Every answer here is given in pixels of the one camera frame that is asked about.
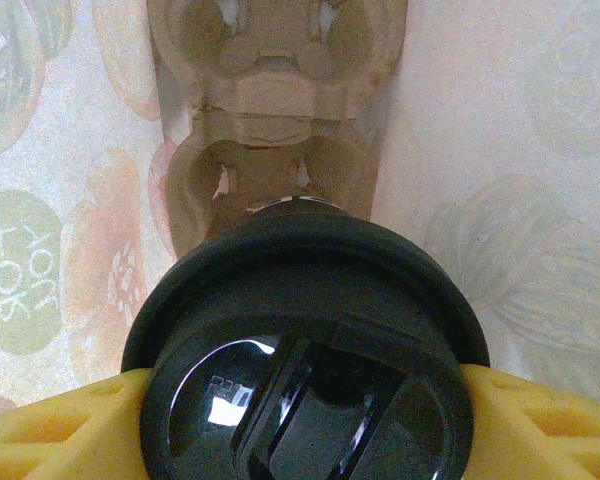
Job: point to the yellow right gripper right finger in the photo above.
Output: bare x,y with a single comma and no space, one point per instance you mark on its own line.
545,435

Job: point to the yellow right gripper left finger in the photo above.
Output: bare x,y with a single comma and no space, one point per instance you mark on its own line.
55,435

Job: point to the black cup lid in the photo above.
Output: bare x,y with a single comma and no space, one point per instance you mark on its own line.
305,375

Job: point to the printed paper takeout bag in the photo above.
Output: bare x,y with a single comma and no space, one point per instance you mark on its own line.
530,100

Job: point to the brown pulp cup carrier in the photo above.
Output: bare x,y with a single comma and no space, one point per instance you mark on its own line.
280,90

